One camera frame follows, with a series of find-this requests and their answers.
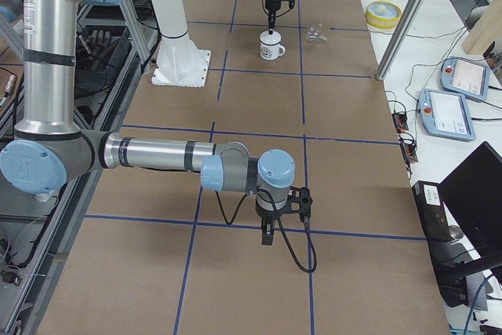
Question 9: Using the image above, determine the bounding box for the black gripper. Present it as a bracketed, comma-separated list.
[256, 209, 278, 245]
[264, 0, 282, 33]

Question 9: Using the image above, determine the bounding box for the white enamel cup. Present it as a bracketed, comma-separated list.
[260, 39, 286, 60]

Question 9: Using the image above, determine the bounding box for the yellow rimmed bowl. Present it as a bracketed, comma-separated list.
[365, 1, 402, 30]

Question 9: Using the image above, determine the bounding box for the black computer box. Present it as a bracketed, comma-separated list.
[412, 180, 464, 242]

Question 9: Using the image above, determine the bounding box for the near teach pendant tablet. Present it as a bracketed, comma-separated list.
[418, 88, 476, 141]

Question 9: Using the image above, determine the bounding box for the teach pendant tablet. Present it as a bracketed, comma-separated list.
[440, 56, 489, 102]
[418, 88, 476, 141]

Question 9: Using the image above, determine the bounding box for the far teach pendant tablet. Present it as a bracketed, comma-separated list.
[440, 56, 489, 102]

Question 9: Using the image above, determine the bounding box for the black monitor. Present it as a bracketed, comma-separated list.
[439, 141, 501, 256]

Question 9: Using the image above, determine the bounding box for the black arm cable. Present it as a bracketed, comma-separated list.
[214, 188, 318, 273]

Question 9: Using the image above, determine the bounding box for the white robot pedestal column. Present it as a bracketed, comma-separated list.
[151, 0, 211, 88]

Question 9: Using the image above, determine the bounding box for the aluminium frame post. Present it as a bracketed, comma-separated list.
[376, 0, 424, 81]

